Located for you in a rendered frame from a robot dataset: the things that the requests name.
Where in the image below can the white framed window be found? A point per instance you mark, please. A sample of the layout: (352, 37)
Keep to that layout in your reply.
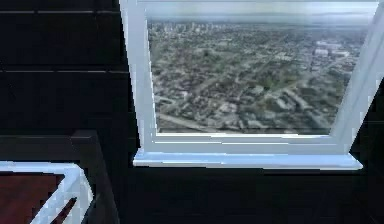
(246, 146)

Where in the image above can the black framed bed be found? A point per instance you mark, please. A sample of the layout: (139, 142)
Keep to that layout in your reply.
(66, 186)

